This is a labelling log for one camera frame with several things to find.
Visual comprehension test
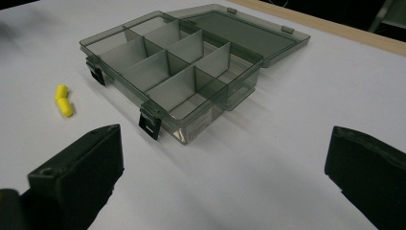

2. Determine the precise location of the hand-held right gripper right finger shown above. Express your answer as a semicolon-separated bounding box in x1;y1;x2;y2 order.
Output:
324;126;406;230

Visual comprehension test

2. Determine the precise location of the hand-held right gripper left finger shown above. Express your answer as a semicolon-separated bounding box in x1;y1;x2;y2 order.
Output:
20;124;125;230

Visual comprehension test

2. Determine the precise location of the yellow foam earplug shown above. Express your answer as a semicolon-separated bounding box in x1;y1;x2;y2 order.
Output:
56;97;75;118
54;83;70;102

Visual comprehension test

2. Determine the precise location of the clear grey compartment storage box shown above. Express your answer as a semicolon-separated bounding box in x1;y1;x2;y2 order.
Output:
79;3;311;146

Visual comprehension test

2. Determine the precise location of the grey metal stand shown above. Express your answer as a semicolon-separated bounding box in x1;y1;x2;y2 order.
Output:
368;0;406;35

